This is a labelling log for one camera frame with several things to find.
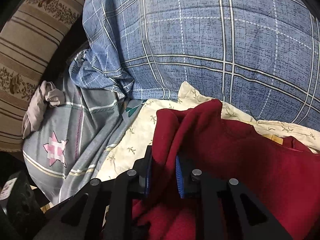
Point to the blue plaid quilt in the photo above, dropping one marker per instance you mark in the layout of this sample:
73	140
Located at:
261	56

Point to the dark red garment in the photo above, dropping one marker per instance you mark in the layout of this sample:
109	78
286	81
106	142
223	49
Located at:
284	177

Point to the cream leaf-print pillow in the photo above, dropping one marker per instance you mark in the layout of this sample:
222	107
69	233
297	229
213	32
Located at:
140	134

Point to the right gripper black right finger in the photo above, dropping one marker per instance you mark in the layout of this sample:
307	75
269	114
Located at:
225	209

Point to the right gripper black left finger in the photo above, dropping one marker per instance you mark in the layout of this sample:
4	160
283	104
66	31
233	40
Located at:
102	209

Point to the small taupe cloth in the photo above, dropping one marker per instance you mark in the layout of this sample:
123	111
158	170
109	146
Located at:
46	95

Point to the grey star-print bedsheet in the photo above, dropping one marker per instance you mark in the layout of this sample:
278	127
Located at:
74	139

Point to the beige striped floral cushion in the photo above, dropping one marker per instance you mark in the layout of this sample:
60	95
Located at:
29	39

